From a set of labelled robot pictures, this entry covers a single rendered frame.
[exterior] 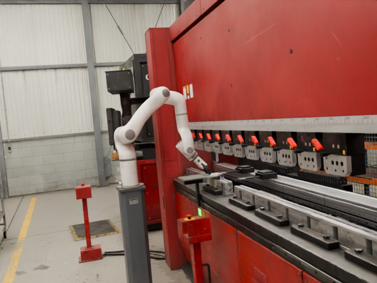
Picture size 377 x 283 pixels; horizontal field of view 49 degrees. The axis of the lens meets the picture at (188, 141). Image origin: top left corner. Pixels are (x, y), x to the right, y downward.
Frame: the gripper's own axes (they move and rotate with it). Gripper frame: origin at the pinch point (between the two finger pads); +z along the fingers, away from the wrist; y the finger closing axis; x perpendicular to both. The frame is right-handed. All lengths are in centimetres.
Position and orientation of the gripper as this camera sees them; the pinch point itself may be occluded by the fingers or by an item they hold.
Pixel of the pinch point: (207, 171)
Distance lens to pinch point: 315.9
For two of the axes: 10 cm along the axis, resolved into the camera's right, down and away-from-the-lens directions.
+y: -2.7, -0.3, 9.6
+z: 6.9, 7.0, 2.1
